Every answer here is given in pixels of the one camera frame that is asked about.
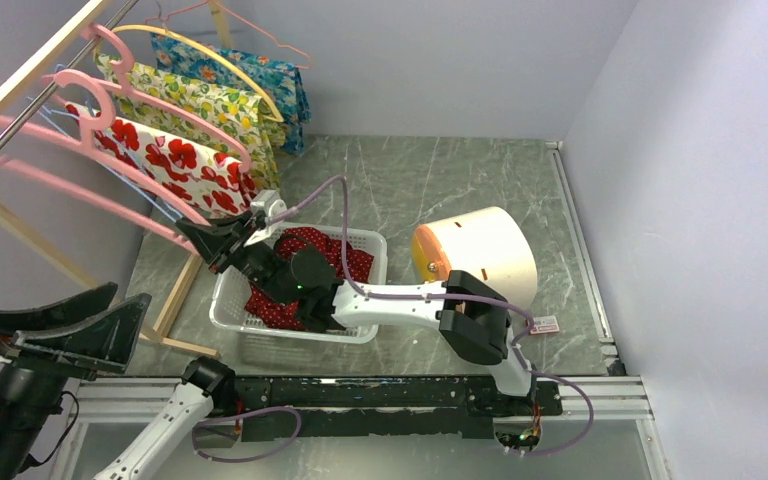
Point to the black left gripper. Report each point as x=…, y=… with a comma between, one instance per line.
x=82, y=333

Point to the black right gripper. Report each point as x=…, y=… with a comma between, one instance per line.
x=213, y=240

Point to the white red flower skirt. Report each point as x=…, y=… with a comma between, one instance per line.
x=203, y=177

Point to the red polka dot skirt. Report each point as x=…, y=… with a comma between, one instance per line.
x=298, y=297

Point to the pink plastic hanger front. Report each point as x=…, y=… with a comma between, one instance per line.
x=88, y=147

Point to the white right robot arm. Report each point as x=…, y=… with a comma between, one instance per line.
x=473, y=319

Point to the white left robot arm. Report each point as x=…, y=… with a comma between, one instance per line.
x=29, y=398

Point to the yellow lemon print skirt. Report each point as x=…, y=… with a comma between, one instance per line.
x=235, y=112

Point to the yellow wooden hanger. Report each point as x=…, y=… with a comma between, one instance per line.
x=276, y=114

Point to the blue floral skirt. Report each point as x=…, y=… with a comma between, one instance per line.
x=282, y=81

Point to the white plastic basket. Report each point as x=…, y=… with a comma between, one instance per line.
x=232, y=291

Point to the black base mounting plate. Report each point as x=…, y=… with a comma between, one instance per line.
x=271, y=407

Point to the wooden clothes rack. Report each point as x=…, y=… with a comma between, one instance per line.
x=83, y=23

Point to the white cylindrical bin orange lid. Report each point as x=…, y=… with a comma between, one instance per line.
x=487, y=243

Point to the small red white card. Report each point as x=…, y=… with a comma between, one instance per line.
x=545, y=325

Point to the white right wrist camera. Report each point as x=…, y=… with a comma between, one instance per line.
x=266, y=205

